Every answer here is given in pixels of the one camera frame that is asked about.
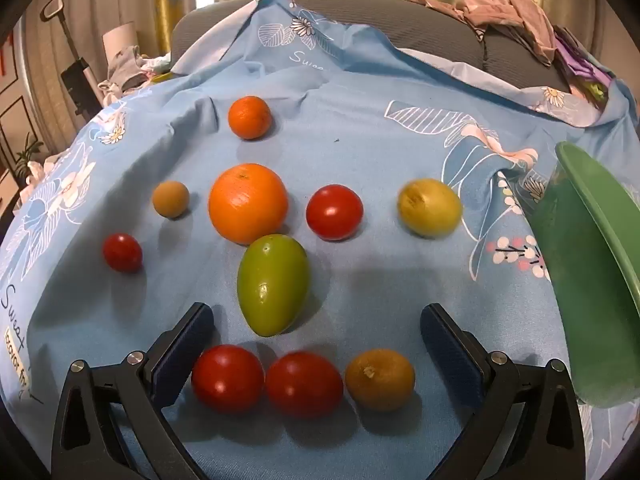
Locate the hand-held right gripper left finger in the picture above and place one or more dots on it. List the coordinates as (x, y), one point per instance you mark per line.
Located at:
(182, 355)

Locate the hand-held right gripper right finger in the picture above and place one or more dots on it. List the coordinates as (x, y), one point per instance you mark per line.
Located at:
(447, 355)

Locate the green mango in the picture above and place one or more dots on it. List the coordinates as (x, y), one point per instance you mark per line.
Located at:
(273, 285)

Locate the yellow-green round fruit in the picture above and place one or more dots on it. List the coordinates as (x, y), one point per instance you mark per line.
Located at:
(429, 207)

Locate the green bowl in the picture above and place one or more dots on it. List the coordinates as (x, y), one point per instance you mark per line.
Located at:
(595, 280)

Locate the brown-yellow round fruit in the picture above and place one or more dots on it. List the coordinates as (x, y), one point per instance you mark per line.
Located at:
(379, 379)

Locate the small red tomato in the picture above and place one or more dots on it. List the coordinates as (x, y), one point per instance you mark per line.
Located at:
(122, 252)

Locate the small brown round fruit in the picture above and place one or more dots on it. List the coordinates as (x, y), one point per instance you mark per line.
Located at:
(170, 199)

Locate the large orange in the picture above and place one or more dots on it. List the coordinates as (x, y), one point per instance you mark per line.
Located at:
(248, 203)

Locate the small speckled orange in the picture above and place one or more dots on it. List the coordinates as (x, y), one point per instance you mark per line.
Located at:
(249, 117)

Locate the blue floral bed sheet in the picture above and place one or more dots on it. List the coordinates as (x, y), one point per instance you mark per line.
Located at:
(350, 125)

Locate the potted plant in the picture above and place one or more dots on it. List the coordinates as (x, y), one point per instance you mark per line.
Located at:
(27, 157)

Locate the grey and white clothes pile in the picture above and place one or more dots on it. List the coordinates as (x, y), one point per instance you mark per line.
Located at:
(127, 70)

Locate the upright stick vacuum cleaner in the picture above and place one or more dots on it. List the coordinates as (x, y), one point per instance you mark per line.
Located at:
(75, 72)

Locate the small green object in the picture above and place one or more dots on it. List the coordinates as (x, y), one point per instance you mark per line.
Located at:
(596, 91)

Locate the purple cloth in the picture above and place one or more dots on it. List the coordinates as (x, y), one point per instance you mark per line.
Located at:
(580, 60)

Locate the white paper roll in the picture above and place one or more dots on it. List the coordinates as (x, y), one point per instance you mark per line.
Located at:
(120, 37)

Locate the dark grey sofa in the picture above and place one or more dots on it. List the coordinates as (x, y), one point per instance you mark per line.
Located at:
(430, 30)

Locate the pink clothes pile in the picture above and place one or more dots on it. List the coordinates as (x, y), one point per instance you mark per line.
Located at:
(515, 10)

